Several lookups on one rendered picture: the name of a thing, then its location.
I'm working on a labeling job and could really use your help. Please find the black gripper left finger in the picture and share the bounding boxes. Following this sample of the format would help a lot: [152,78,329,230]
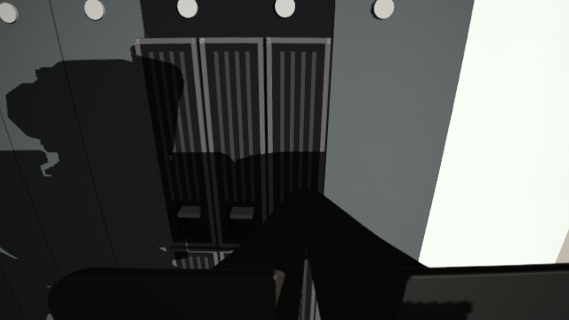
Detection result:
[48,189,307,320]

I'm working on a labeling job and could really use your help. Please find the black open rack frame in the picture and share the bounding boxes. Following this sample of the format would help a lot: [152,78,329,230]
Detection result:
[0,0,475,320]

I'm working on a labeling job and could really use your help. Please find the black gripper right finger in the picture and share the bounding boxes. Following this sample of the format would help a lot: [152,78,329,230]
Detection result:
[305,188,569,320]

